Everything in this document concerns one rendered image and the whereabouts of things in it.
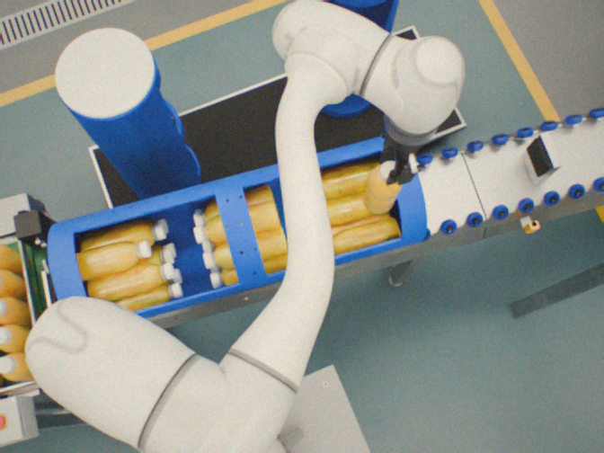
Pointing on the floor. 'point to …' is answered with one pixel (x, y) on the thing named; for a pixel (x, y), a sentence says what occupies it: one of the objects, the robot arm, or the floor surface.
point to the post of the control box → (58, 421)
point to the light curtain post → (560, 291)
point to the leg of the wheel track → (404, 270)
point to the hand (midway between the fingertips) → (392, 165)
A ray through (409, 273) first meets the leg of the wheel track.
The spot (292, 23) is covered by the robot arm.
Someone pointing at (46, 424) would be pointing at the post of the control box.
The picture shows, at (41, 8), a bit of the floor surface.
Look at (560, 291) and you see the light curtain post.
